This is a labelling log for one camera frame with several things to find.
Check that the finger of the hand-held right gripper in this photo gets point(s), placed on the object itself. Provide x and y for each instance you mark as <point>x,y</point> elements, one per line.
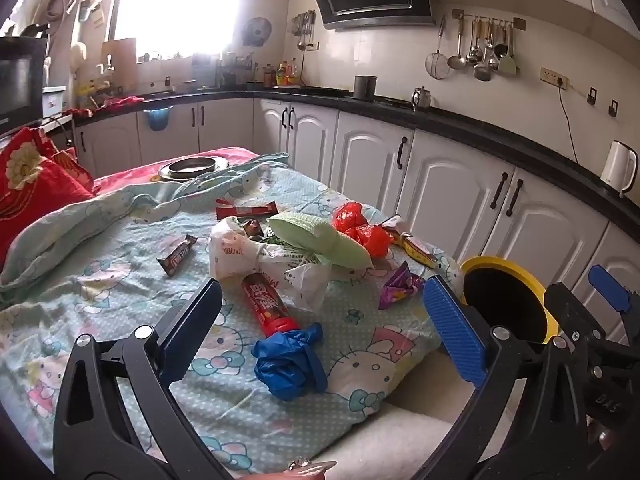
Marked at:
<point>565,305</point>
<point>607,285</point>

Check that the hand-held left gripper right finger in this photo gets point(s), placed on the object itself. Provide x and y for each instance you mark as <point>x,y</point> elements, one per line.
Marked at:
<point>455,330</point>

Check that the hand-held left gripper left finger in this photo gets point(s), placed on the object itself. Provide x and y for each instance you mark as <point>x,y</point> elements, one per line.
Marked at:
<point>192,325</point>

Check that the yellow rimmed black trash can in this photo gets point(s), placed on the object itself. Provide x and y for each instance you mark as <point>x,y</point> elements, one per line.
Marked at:
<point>505,300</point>

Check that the purple snack wrapper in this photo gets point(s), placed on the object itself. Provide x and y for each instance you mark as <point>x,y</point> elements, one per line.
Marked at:
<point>397,287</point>

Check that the dark chocolate bar wrapper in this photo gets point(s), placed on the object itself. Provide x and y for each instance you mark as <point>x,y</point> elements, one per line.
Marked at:
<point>177,255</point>

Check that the red snack tube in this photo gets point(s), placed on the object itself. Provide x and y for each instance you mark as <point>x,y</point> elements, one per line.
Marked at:
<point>265,305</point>

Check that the white paper bag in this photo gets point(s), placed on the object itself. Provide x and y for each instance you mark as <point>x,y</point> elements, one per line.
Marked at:
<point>232,250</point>

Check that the yellow snack wrapper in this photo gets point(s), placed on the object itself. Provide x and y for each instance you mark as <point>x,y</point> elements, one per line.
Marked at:
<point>420,252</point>

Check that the blue rubber glove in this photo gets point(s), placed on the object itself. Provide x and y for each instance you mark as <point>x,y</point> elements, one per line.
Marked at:
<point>287,365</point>

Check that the small dark snack wrapper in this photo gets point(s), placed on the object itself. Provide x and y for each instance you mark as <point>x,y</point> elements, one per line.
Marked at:
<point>252,227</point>

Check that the red plastic bag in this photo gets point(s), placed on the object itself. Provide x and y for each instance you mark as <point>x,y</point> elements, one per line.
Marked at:
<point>367,237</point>

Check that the long red snack wrapper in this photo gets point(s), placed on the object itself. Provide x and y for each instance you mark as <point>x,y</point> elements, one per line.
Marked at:
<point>247,209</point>

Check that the light green waffle cloth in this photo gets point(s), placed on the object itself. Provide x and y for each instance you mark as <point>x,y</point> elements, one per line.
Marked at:
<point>310,232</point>

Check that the person's left hand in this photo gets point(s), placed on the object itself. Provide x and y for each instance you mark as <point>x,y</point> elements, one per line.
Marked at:
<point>307,472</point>

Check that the cartoon cat printed blanket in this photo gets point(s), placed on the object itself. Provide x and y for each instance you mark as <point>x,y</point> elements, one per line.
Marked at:
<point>125,260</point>

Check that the white fleece mat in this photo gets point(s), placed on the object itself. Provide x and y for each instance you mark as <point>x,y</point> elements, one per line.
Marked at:
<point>400,430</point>

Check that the white electric kettle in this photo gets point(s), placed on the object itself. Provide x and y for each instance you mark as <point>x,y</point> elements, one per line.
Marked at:
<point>617,165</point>

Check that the white base kitchen cabinets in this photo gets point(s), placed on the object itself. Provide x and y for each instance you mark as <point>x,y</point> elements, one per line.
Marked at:
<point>450,175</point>

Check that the round metal plate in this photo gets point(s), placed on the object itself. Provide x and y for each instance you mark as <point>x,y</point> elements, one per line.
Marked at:
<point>192,167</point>

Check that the pink bed sheet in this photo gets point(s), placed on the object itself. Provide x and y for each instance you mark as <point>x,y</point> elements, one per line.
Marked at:
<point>125,175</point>

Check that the red floral pillow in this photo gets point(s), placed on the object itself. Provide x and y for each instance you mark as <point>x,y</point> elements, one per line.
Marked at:
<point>35,195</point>

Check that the black kitchen countertop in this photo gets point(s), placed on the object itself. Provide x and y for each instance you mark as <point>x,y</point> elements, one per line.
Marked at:
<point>450,120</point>

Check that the blue hanging plastic bin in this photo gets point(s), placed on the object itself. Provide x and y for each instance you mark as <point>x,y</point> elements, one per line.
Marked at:
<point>157,117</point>

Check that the red cloth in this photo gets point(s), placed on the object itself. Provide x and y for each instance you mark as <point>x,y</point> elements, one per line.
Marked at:
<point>122,103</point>

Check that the steel teapot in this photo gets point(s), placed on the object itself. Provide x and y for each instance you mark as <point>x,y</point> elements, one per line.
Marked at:
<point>421,99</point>

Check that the dish rack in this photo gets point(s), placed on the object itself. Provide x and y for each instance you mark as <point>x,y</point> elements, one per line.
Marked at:
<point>235,70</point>

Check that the dark metal canister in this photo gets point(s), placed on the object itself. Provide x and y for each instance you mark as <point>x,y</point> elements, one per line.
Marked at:
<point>365,87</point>

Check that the white plastic container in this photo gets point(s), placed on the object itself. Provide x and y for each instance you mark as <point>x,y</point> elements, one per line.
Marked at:
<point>52,102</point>

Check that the row of hanging kitchen utensils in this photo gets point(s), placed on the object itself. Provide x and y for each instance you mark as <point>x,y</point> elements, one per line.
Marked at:
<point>480,55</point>

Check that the cluster of condiment bottles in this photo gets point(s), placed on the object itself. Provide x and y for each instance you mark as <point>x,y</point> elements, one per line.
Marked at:
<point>282,75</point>

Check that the wooden cutting board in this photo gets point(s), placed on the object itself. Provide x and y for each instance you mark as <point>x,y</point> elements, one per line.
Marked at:
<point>120,57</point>

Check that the small hanging utensil set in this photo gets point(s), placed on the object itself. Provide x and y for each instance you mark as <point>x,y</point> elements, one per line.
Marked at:
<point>302,30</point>

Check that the bright kitchen window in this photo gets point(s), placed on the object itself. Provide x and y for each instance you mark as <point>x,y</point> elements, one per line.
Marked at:
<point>175,5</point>

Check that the black wall hook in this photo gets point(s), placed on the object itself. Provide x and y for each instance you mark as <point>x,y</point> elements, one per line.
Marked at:
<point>613,108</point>
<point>592,96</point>

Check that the beige wall socket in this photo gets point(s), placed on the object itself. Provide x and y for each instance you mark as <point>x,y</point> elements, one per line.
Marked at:
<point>552,76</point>

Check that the round wall fan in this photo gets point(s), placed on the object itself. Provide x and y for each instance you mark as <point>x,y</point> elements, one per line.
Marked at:
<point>257,31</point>

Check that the small wall socket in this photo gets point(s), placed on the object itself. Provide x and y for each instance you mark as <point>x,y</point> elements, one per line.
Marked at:
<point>312,46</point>

